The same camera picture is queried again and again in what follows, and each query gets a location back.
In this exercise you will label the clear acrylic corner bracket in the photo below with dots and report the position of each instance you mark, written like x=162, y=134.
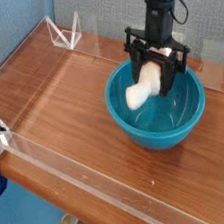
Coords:
x=62, y=38

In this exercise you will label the clear acrylic back barrier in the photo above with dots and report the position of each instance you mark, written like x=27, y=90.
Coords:
x=210, y=73

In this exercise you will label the clear acrylic front barrier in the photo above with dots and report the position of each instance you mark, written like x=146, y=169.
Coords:
x=123, y=197

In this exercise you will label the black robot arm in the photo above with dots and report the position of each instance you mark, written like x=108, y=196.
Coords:
x=156, y=42

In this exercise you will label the clear acrylic barrier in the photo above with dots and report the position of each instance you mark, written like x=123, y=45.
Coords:
x=123, y=197
x=210, y=73

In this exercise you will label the white brown toy mushroom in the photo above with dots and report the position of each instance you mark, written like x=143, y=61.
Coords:
x=148, y=85

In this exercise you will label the blue plastic bowl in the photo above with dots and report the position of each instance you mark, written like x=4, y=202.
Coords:
x=162, y=122

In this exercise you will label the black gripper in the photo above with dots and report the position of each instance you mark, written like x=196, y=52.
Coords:
x=140, y=51

